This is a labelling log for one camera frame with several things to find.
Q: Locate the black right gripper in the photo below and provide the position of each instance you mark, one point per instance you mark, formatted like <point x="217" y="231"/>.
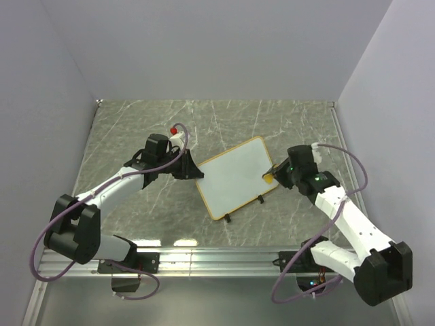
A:
<point x="280" y="174"/>

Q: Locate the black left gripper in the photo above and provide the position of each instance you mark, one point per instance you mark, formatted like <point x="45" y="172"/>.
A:
<point x="187" y="169"/>

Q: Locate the yellow handled eraser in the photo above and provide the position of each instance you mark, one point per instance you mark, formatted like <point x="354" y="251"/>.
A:
<point x="269" y="178"/>

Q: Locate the yellow framed whiteboard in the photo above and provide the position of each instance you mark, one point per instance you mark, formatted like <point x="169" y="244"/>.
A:
<point x="234" y="178"/>

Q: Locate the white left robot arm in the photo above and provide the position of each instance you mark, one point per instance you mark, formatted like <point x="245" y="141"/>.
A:
<point x="75" y="230"/>

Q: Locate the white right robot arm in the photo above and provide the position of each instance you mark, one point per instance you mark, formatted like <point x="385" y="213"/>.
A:
<point x="350" y="244"/>

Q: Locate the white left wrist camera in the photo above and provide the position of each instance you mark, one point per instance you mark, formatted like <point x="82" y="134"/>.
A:
<point x="178" y="137"/>

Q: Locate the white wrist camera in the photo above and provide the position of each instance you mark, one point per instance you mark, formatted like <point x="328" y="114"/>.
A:
<point x="178" y="137"/>
<point x="316" y="153"/>

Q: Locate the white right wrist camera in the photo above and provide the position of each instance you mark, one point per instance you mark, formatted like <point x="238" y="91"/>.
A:
<point x="316" y="153"/>

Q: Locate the aluminium side rail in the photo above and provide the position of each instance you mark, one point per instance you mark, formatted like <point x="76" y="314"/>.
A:
<point x="353" y="168"/>

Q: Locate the aluminium mounting rail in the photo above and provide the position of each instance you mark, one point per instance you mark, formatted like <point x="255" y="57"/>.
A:
<point x="189" y="262"/>

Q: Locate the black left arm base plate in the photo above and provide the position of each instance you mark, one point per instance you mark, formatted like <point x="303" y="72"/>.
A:
<point x="143" y="261"/>

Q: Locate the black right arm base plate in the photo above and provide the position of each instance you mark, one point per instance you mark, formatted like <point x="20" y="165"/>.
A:
<point x="284" y="257"/>

